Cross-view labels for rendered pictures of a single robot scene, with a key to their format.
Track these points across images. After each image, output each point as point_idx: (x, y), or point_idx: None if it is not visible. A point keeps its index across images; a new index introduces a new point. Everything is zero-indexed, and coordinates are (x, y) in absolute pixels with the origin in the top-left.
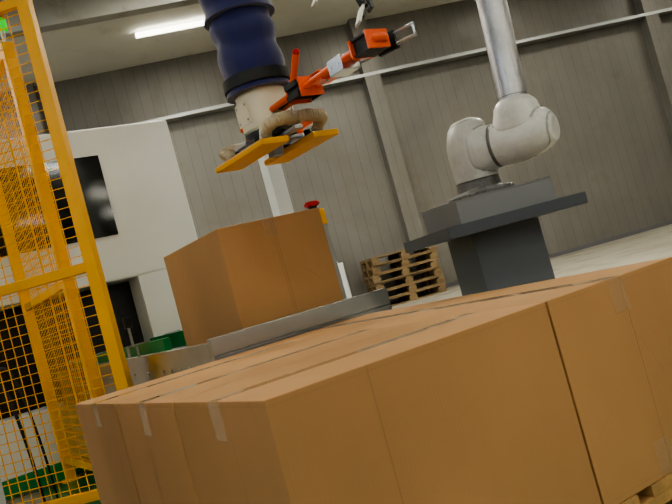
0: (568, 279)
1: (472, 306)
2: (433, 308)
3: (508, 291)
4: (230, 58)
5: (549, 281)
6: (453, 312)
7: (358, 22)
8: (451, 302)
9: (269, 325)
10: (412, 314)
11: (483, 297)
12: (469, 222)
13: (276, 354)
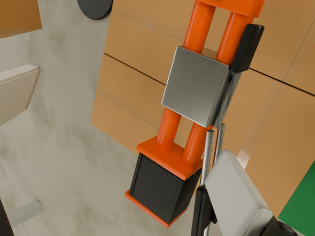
0: (264, 188)
1: (225, 137)
2: (282, 86)
3: (279, 147)
4: None
5: (285, 175)
6: (214, 129)
7: (208, 175)
8: (303, 93)
9: None
10: (269, 73)
11: (277, 129)
12: None
13: (191, 9)
